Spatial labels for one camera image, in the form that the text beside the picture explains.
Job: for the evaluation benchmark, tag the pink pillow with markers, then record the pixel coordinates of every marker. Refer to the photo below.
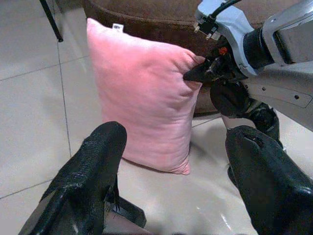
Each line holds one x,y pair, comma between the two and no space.
141,98

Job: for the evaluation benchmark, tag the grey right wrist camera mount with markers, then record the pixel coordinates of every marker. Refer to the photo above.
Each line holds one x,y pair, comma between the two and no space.
232,23

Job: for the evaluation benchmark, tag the black furniture leg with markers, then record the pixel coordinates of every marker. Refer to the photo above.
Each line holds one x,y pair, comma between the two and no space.
51,20

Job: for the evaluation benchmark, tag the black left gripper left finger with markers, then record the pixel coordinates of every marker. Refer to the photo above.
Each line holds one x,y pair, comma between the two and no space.
90,161

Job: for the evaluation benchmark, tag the brown sofa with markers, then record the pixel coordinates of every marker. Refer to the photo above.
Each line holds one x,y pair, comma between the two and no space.
156,19

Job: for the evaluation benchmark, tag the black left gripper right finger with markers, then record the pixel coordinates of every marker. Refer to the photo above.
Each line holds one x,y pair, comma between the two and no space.
266,176

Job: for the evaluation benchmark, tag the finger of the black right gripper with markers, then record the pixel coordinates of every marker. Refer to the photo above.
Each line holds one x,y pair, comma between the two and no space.
232,100
207,71

